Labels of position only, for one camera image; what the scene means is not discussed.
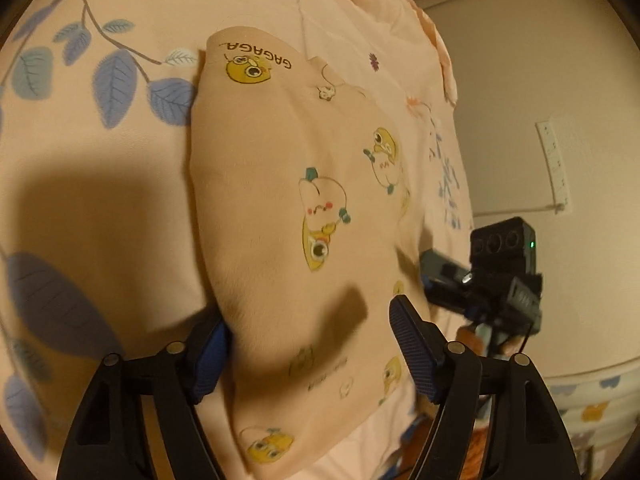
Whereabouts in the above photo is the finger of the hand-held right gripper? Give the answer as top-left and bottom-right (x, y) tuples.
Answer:
(419, 249), (475, 318)

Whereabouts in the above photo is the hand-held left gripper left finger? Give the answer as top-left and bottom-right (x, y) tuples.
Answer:
(56, 317), (234, 480)

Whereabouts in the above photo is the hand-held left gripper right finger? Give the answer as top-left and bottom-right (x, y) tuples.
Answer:
(389, 295), (583, 480)

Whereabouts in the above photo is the pink cartoon print garment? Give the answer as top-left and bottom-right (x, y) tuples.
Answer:
(187, 25), (432, 477)

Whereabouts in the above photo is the white power strip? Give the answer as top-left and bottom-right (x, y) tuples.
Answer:
(536, 119), (571, 212)

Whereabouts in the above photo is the white duck print cloth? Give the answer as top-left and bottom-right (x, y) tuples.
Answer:
(550, 374), (632, 480)

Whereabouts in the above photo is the pink floral bed sheet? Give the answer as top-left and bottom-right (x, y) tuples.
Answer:
(0, 0), (476, 480)

